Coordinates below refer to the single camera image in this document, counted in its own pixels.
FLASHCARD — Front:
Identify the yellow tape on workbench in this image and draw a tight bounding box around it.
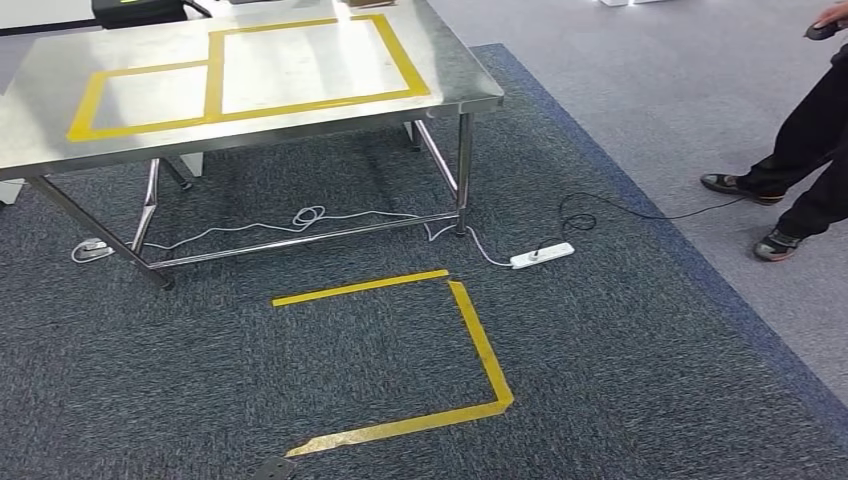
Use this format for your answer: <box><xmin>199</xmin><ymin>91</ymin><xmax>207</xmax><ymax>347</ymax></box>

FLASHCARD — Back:
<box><xmin>66</xmin><ymin>13</ymin><xmax>432</xmax><ymax>144</ymax></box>

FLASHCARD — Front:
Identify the stainless steel workbench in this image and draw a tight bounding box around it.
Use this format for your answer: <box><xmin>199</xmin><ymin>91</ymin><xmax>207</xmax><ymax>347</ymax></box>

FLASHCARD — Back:
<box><xmin>0</xmin><ymin>0</ymin><xmax>506</xmax><ymax>291</ymax></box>

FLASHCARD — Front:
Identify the yellow floor tape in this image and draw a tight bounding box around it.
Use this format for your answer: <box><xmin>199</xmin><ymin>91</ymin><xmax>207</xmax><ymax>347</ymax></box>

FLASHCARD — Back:
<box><xmin>286</xmin><ymin>397</ymin><xmax>511</xmax><ymax>460</ymax></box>
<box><xmin>271</xmin><ymin>268</ymin><xmax>452</xmax><ymax>309</ymax></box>
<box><xmin>448</xmin><ymin>280</ymin><xmax>515</xmax><ymax>407</ymax></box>

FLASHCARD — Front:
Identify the white power strip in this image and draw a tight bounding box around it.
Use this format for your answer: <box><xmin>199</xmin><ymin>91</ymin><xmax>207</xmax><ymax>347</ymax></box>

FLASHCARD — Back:
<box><xmin>510</xmin><ymin>242</ymin><xmax>576</xmax><ymax>271</ymax></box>

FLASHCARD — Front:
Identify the black carry case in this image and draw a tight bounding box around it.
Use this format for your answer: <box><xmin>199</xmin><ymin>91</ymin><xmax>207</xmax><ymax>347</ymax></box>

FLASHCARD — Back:
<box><xmin>91</xmin><ymin>0</ymin><xmax>213</xmax><ymax>31</ymax></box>

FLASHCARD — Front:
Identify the person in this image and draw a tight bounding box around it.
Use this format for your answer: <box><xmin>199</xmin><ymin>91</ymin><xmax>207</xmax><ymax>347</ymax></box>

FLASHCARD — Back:
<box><xmin>700</xmin><ymin>0</ymin><xmax>848</xmax><ymax>264</ymax></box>

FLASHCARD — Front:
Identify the white table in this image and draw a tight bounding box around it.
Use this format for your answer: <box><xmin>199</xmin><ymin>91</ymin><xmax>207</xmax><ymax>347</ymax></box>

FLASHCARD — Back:
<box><xmin>0</xmin><ymin>0</ymin><xmax>346</xmax><ymax>38</ymax></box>

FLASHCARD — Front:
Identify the black handheld device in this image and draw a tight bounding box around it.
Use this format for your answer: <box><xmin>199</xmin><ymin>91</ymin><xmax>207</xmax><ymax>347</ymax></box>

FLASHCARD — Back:
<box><xmin>804</xmin><ymin>21</ymin><xmax>846</xmax><ymax>42</ymax></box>

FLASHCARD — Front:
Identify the white power strip cable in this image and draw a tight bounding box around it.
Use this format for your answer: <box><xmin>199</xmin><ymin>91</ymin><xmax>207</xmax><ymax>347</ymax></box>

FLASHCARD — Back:
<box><xmin>71</xmin><ymin>205</ymin><xmax>515</xmax><ymax>270</ymax></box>

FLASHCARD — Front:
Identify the black floor cable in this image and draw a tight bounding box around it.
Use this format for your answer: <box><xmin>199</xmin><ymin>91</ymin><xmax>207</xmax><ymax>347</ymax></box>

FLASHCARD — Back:
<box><xmin>529</xmin><ymin>192</ymin><xmax>750</xmax><ymax>261</ymax></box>

